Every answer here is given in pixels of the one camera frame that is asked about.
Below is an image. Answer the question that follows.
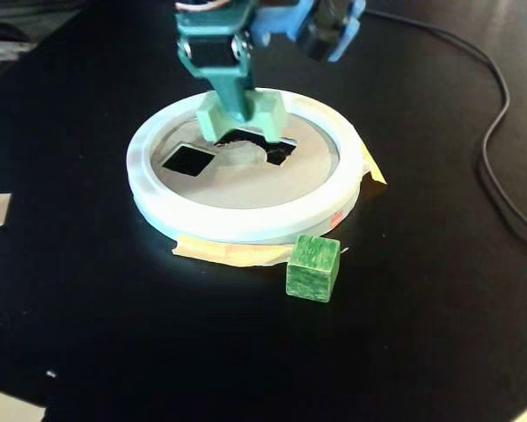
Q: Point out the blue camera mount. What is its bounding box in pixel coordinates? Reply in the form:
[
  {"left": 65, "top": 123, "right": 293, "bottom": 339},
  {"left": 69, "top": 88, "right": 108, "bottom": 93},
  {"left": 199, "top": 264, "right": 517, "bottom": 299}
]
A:
[{"left": 247, "top": 0, "right": 366, "bottom": 63}]

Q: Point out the long black cable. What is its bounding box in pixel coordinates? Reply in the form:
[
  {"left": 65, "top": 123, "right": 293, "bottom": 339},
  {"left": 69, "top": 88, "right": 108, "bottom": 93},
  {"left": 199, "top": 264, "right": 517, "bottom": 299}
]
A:
[{"left": 363, "top": 8, "right": 527, "bottom": 254}]

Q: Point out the mint green U shape block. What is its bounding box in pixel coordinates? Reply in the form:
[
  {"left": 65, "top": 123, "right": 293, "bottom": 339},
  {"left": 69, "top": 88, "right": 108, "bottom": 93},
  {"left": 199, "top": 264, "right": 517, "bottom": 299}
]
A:
[{"left": 195, "top": 86, "right": 289, "bottom": 144}]

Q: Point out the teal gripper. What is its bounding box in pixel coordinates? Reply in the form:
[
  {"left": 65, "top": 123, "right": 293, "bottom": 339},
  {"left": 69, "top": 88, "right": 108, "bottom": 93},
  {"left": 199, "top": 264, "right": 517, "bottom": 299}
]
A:
[{"left": 173, "top": 0, "right": 259, "bottom": 127}]

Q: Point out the wide tan masking tape strip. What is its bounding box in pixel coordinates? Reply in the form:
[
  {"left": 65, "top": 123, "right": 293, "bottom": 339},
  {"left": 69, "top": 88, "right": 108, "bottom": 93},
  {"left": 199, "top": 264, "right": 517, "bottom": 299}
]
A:
[{"left": 171, "top": 233, "right": 295, "bottom": 268}]

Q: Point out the small tan masking tape piece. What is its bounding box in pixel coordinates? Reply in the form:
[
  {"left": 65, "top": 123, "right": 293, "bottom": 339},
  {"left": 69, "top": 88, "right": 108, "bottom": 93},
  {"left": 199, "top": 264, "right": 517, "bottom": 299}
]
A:
[{"left": 359, "top": 144, "right": 388, "bottom": 186}]

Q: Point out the green wooden cube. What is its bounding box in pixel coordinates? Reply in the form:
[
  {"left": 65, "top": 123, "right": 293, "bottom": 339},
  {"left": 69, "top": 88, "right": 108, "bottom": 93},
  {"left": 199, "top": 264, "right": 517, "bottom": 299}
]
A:
[{"left": 284, "top": 233, "right": 341, "bottom": 303}]

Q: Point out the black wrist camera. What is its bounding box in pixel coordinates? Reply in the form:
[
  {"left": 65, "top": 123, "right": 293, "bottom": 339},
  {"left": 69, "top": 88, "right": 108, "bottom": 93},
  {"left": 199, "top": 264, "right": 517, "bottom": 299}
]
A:
[{"left": 296, "top": 0, "right": 350, "bottom": 61}]

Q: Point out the white round shape sorter lid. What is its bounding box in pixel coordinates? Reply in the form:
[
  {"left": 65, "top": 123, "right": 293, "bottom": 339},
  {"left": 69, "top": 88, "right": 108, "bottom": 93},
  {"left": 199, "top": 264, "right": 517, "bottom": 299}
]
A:
[{"left": 125, "top": 86, "right": 363, "bottom": 244}]

